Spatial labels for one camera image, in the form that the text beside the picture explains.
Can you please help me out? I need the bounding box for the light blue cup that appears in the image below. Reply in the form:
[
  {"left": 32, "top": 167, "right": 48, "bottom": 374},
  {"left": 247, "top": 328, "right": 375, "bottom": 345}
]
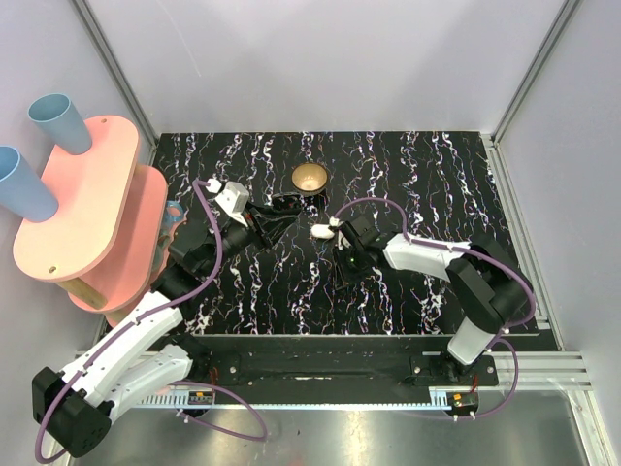
[
  {"left": 27, "top": 93, "right": 92, "bottom": 155},
  {"left": 1, "top": 146, "right": 59, "bottom": 222}
]

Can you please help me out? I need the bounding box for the rear light blue cup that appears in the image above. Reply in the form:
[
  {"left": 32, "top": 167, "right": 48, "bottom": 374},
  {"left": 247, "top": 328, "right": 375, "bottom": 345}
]
[{"left": 27, "top": 93, "right": 92, "bottom": 155}]

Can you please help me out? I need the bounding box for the gold metal bowl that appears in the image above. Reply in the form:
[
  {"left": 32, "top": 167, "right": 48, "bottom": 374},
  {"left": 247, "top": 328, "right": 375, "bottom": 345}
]
[{"left": 291, "top": 162, "right": 329, "bottom": 195}]

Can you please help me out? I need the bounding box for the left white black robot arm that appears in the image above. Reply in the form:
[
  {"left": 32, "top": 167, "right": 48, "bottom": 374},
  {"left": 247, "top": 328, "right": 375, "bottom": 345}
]
[{"left": 32, "top": 195, "right": 303, "bottom": 464}]

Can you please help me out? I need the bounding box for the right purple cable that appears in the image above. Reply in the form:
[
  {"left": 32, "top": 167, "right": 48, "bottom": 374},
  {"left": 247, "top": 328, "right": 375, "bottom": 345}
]
[{"left": 332, "top": 197, "right": 538, "bottom": 420}]

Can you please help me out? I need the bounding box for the purple cable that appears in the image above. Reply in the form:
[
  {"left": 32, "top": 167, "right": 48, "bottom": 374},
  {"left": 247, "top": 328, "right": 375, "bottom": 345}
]
[
  {"left": 332, "top": 197, "right": 538, "bottom": 420},
  {"left": 34, "top": 180, "right": 269, "bottom": 462}
]

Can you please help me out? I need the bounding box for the pink two-tier wooden shelf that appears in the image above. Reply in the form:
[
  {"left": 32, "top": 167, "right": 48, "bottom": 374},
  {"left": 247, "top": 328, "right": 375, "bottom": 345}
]
[{"left": 13, "top": 116, "right": 168, "bottom": 325}]

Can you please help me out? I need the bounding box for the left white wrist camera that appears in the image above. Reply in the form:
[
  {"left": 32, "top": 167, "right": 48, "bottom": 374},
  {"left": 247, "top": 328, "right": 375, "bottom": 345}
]
[{"left": 206, "top": 179, "right": 249, "bottom": 227}]

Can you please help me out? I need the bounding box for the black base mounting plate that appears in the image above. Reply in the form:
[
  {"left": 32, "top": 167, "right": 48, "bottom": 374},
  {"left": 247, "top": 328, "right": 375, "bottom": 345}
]
[{"left": 190, "top": 335, "right": 499, "bottom": 406}]

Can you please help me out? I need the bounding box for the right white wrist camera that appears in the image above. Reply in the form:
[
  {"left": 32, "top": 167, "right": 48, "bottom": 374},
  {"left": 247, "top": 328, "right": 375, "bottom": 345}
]
[{"left": 329, "top": 216, "right": 351, "bottom": 250}]

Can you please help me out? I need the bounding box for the front light blue cup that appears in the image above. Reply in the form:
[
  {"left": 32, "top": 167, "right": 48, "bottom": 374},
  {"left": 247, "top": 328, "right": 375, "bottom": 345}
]
[{"left": 1, "top": 146, "right": 59, "bottom": 222}]

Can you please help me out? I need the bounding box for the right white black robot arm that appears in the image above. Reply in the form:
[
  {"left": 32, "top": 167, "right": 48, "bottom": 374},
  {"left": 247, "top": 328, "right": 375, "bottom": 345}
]
[{"left": 328, "top": 217, "right": 535, "bottom": 385}]

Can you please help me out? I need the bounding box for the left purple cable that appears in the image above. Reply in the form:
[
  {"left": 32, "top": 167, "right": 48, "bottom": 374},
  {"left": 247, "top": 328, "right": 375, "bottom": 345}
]
[{"left": 34, "top": 180, "right": 269, "bottom": 462}]

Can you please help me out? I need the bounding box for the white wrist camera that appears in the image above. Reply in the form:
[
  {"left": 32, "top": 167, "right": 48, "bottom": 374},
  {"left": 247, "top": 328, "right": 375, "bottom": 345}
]
[
  {"left": 329, "top": 216, "right": 351, "bottom": 250},
  {"left": 206, "top": 179, "right": 249, "bottom": 227}
]

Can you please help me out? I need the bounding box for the white earbud charging case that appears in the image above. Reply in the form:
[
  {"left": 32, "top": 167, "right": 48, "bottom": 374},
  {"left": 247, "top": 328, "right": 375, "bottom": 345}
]
[{"left": 310, "top": 224, "right": 335, "bottom": 240}]

